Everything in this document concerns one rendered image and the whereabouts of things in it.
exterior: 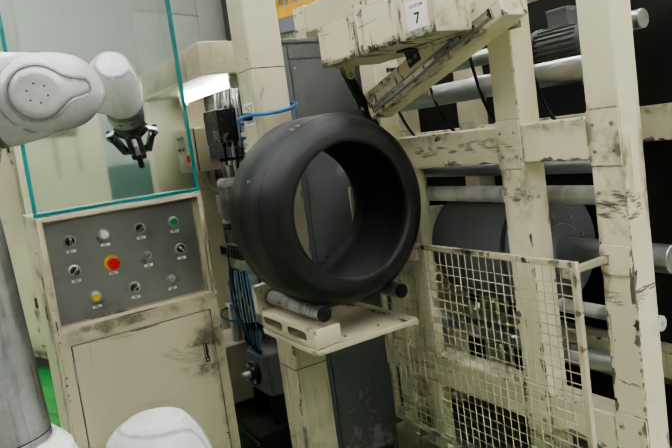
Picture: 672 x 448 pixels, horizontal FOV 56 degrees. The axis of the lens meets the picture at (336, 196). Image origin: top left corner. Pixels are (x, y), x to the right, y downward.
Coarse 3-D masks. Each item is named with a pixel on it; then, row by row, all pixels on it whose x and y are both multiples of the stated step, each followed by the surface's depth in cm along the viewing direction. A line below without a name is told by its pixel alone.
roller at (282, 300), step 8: (272, 296) 205; (280, 296) 201; (288, 296) 198; (280, 304) 199; (288, 304) 194; (296, 304) 190; (304, 304) 187; (312, 304) 184; (296, 312) 192; (304, 312) 186; (312, 312) 182; (320, 312) 179; (328, 312) 180; (320, 320) 179
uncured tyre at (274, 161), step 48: (288, 144) 176; (336, 144) 212; (384, 144) 189; (240, 192) 183; (288, 192) 173; (384, 192) 216; (240, 240) 186; (288, 240) 173; (384, 240) 213; (288, 288) 180; (336, 288) 181
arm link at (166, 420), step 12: (156, 408) 100; (168, 408) 99; (132, 420) 95; (144, 420) 95; (156, 420) 95; (168, 420) 94; (180, 420) 94; (192, 420) 97; (120, 432) 93; (132, 432) 92; (144, 432) 91; (156, 432) 91; (168, 432) 92; (180, 432) 93; (192, 432) 94; (204, 432) 99; (108, 444) 93; (120, 444) 91; (132, 444) 90; (144, 444) 90; (156, 444) 90; (168, 444) 91; (180, 444) 92; (192, 444) 93; (204, 444) 95
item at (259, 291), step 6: (252, 288) 207; (258, 288) 207; (264, 288) 208; (270, 288) 209; (252, 294) 208; (258, 294) 207; (264, 294) 208; (258, 300) 207; (264, 300) 208; (258, 306) 207; (264, 306) 208; (270, 306) 209; (276, 306) 210; (258, 312) 207
